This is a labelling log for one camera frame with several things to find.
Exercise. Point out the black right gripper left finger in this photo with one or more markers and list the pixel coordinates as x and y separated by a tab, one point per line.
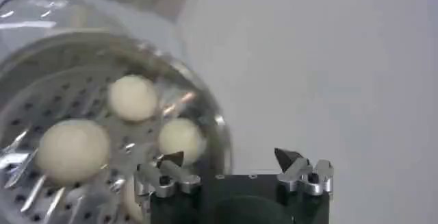
178	175

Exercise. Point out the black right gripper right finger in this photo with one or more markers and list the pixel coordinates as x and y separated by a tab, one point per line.
297	174

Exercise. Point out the white steamed bun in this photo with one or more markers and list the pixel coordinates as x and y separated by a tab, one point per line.
179	138
72	150
131	98
131	199

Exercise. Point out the steel steamer pot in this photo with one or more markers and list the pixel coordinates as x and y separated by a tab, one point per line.
85	109

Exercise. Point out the glass steamer lid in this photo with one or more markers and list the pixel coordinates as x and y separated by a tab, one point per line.
37	16

